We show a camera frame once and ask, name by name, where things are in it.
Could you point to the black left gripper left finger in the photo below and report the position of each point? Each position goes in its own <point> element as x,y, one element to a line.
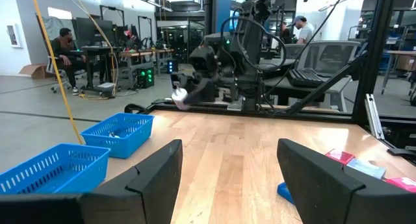
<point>113,201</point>

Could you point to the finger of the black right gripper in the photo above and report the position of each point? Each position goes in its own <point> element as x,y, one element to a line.
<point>176,81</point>
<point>204,92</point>

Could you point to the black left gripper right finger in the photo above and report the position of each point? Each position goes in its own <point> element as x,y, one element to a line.
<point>325,191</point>

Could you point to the white USB charger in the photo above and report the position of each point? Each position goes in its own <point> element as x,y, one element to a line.
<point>179,97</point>
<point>113,135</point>

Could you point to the light blue USB charger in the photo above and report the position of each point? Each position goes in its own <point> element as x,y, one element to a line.
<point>365,168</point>

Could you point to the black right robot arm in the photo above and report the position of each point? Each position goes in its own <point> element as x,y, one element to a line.
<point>250,39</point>

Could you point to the computer tower blue lights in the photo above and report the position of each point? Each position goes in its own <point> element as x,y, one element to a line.
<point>172,66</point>

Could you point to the computer tower green lights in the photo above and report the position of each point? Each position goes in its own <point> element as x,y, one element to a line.
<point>145,77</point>

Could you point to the blue calculator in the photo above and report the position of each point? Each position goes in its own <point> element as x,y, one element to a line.
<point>284,193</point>

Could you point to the wooden workbench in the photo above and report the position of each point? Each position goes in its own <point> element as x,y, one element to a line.
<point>136,55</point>

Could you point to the blue plastic basket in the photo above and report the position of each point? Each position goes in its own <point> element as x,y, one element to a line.
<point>65,169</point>
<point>130,146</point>

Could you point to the red desk lamp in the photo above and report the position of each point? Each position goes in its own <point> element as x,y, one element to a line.
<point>128,34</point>

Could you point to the large monitor screen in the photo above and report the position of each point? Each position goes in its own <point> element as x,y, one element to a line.
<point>224,9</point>

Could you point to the black keyboard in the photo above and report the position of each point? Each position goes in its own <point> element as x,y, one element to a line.
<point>305,78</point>

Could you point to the black desk with monitors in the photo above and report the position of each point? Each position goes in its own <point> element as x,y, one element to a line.
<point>94,52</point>

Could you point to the standing person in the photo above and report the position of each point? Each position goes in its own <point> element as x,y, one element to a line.
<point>305,29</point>

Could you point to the grey desk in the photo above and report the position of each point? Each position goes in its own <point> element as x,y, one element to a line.
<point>334,86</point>

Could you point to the seated person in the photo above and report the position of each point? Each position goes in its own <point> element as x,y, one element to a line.
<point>66,55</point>

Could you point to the cardboard box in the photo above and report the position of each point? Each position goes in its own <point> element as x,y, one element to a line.
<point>32,71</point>

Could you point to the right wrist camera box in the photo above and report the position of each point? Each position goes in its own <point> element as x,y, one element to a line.
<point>203,58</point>

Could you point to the silver aluminium bracket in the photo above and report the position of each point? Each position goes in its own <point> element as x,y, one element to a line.
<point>373,117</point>

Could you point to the black aluminium table frame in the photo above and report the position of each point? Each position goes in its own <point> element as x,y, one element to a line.
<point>373,55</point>

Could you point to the white wall box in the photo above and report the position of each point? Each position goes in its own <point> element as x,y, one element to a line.
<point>13,35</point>

